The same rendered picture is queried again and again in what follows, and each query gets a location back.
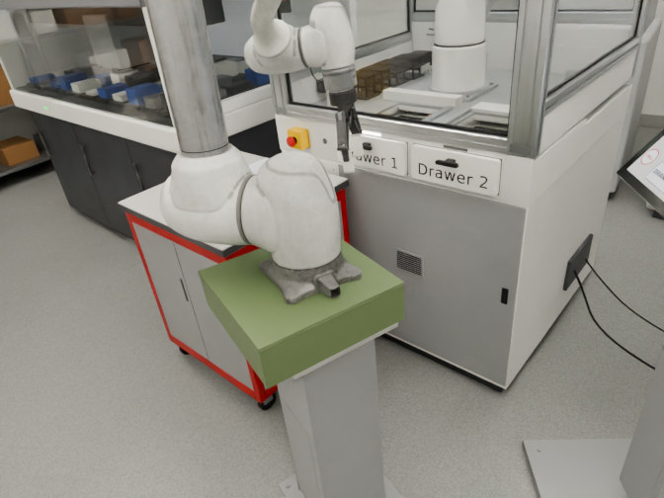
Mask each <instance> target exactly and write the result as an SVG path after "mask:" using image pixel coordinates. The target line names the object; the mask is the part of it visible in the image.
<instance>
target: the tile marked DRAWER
mask: <svg viewBox="0 0 664 498"><path fill-rule="evenodd" d="M643 178H645V179H646V180H647V181H648V182H649V183H651V184H652V185H653V186H654V187H655V188H656V189H658V190H659V191H660V192H661V193H662V194H663V195H664V161H662V162H660V163H659V164H658V165H657V166H656V167H655V168H654V169H652V170H651V171H650V172H649V173H648V174H647V175H646V176H645V177H643Z"/></svg>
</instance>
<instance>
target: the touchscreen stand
mask: <svg viewBox="0 0 664 498"><path fill-rule="evenodd" d="M522 447H523V450H524V453H525V457H526V460H527V463H528V466H529V469H530V473H531V476H532V479H533V482H534V486H535V489H536V492H537V495H538V497H539V498H664V344H663V347H662V350H661V353H660V356H659V359H658V362H657V365H656V368H655V371H654V374H653V377H652V380H651V382H650V385H649V389H648V392H647V395H646V398H645V401H644V404H643V407H642V410H641V413H640V416H639V419H638V422H637V425H636V428H635V431H634V434H633V437H632V439H579V440H523V444H522Z"/></svg>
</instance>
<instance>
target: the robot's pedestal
mask: <svg viewBox="0 0 664 498"><path fill-rule="evenodd" d="M397 326H398V322H397V323H395V324H393V325H391V326H389V327H387V328H385V329H383V330H381V331H379V332H377V333H375V334H373V335H371V337H369V338H367V339H365V340H363V341H361V342H359V343H357V344H355V345H353V346H351V347H349V348H347V349H345V350H343V351H341V352H339V353H337V354H336V355H334V356H332V357H330V358H328V359H326V360H324V361H322V362H320V363H318V364H316V365H314V366H312V367H310V368H308V369H306V370H304V371H302V372H300V373H298V374H296V375H294V376H292V377H290V378H288V379H286V380H284V381H282V382H280V383H278V384H277V386H278V391H279V395H280V399H281V404H282V408H283V413H284V418H285V422H286V427H287V431H288V436H289V441H290V449H291V454H292V458H293V463H294V468H295V472H296V474H294V475H293V476H291V477H289V478H288V479H286V480H284V481H283V482H281V483H280V484H278V485H279V488H280V489H281V491H282V493H283V494H284V496H285V498H403V497H402V496H401V495H400V494H399V492H398V491H397V490H396V489H395V488H394V486H393V485H392V484H391V483H390V481H389V480H388V479H387V478H386V477H385V475H384V474H383V463H382V448H381V434H380V420H379V406H378V391H377V376H376V362H375V347H374V338H376V337H378V336H380V335H382V334H384V333H386V332H388V331H390V330H392V329H394V328H396V327H397Z"/></svg>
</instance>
